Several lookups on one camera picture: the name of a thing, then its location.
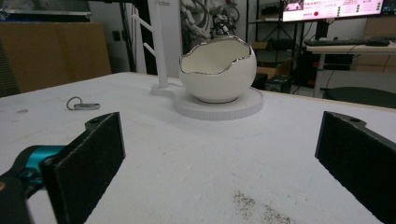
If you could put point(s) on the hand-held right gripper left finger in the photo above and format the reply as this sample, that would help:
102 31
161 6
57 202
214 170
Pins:
84 168

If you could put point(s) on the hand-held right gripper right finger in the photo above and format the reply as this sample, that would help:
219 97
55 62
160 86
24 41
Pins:
358 155

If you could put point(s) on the black round stool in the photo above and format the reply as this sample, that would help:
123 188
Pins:
361 96

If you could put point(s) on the black speckled box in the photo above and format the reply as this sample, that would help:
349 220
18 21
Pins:
278 84

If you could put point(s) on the white office desk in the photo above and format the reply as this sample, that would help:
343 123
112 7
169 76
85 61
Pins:
342 49

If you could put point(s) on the black keyboard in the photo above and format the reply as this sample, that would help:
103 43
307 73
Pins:
336 42

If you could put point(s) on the brown wooden board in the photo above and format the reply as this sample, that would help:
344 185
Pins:
53 56

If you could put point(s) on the open cardboard box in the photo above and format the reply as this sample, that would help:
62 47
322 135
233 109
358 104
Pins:
274 70

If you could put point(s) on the stacked cardboard boxes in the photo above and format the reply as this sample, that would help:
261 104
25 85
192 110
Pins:
379 31

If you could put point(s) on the white stand with pegs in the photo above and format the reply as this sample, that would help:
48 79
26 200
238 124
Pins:
218 111

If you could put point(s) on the wide computer monitor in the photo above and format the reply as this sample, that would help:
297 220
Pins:
336 9

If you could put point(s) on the white eggshell bowl silver rim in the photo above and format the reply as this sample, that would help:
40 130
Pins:
218 84

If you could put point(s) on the black metal shelf rack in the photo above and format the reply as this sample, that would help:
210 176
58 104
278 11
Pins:
267 21

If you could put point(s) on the white robot figure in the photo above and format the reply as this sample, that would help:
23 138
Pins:
199 18

